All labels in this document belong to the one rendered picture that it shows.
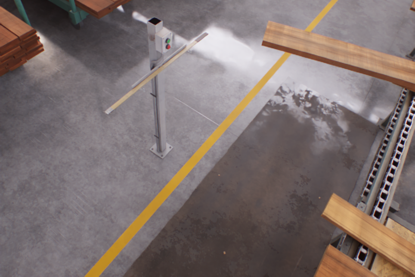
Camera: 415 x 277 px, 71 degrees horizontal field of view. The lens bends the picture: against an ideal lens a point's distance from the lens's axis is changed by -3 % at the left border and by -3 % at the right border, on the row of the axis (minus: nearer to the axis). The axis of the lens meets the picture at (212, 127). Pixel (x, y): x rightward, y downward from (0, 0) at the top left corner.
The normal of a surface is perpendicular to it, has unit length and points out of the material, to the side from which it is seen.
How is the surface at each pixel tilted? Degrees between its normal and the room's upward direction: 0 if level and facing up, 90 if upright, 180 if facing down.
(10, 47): 90
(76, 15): 90
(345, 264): 0
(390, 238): 0
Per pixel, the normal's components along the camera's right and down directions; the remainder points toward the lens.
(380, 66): 0.11, -0.58
